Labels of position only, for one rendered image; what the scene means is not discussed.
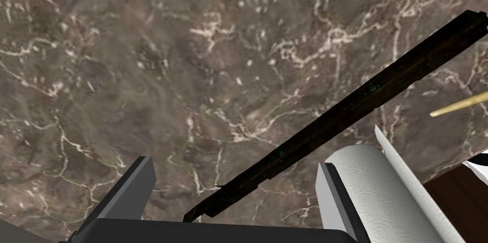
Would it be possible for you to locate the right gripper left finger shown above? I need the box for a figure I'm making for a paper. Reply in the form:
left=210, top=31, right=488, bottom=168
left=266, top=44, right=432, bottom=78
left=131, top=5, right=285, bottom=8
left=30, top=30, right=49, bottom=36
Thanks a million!
left=78, top=155, right=157, bottom=232

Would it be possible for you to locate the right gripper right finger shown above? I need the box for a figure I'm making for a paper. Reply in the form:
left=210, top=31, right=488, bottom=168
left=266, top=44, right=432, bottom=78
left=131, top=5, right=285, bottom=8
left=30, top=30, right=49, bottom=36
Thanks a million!
left=315, top=162, right=366, bottom=243

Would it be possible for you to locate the white paper towel roll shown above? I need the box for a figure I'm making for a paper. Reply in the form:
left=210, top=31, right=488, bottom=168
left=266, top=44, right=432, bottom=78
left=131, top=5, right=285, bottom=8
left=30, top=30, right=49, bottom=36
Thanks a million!
left=324, top=124, right=467, bottom=243

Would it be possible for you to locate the long black flat bar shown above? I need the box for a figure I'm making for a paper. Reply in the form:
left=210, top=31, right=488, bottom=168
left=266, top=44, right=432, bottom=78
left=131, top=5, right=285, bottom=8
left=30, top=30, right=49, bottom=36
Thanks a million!
left=183, top=9, right=488, bottom=223

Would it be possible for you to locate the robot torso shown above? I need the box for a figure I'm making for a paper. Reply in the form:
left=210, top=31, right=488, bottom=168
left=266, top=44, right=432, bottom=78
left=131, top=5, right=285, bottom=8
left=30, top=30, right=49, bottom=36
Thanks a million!
left=462, top=151, right=488, bottom=186

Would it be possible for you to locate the pale wooden stick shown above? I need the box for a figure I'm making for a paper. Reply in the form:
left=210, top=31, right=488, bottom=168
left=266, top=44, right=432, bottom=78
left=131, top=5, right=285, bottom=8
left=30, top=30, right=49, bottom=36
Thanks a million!
left=429, top=91, right=488, bottom=118

